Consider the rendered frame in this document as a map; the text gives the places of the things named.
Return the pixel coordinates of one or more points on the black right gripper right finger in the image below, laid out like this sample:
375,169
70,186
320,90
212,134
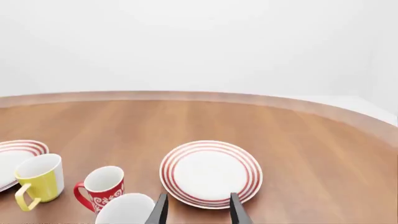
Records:
237,211

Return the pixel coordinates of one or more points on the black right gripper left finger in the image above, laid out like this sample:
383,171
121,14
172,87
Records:
160,211

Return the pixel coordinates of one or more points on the plain white mug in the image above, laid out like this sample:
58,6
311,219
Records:
124,210

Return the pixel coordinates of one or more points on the white plate with red rings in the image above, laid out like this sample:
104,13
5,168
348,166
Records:
211,173
12,161

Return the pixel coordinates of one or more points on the red patterned mug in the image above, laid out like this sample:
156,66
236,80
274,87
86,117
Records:
105,186

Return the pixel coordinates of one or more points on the yellow and white mug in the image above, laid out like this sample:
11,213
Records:
43,179

